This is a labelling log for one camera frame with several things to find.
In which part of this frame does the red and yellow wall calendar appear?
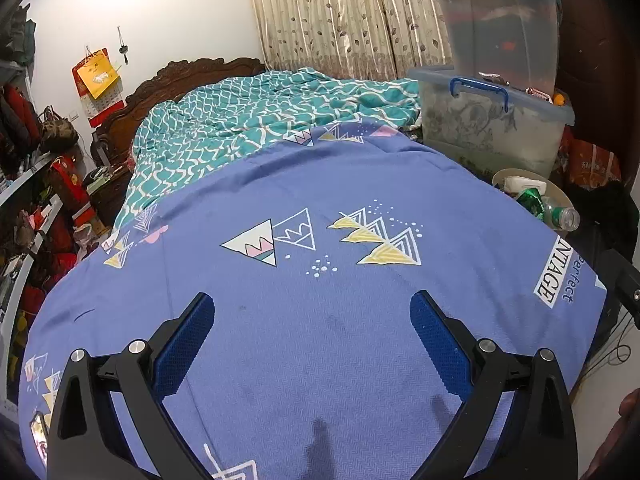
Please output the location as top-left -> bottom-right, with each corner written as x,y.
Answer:
71,47 -> 125,128

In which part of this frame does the brown handbag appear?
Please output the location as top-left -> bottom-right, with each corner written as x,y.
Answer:
39,106 -> 80,154

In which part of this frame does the beige waste bin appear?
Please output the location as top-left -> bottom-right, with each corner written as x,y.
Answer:
492,167 -> 577,233

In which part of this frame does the cluttered metal shelf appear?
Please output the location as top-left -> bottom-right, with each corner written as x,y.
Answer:
0,57 -> 66,403

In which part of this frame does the black cable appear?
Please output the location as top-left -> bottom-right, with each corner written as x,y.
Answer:
589,305 -> 637,378

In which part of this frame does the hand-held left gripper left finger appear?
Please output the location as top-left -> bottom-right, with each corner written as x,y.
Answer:
47,291 -> 216,480

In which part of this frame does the red gift box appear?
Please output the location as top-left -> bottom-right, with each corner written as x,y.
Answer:
47,155 -> 92,211

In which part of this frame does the blue printed bedsheet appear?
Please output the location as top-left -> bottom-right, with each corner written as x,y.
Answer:
20,115 -> 608,480

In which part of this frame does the teal patterned quilt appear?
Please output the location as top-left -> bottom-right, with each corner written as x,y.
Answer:
112,67 -> 423,241

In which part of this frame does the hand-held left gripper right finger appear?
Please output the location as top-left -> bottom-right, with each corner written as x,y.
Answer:
409,290 -> 578,480

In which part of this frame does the clear bin with teal lid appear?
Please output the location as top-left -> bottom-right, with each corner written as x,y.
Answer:
426,0 -> 562,97

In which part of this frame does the red plastic bag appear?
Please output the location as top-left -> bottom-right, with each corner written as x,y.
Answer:
560,127 -> 623,192

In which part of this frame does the carved wooden headboard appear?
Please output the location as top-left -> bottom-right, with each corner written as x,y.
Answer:
91,56 -> 266,171

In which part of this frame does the dark wooden nightstand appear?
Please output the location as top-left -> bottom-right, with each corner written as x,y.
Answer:
82,164 -> 135,228

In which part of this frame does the beige leaf-print curtain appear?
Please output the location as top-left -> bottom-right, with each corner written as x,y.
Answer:
243,0 -> 453,82

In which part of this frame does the storage box with blue handle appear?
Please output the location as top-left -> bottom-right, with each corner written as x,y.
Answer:
407,65 -> 576,179

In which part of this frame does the green foil wrapper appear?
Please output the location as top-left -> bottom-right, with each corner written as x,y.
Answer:
515,186 -> 549,221

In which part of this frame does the clear bottle with green label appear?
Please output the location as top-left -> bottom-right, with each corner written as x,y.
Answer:
540,195 -> 581,232

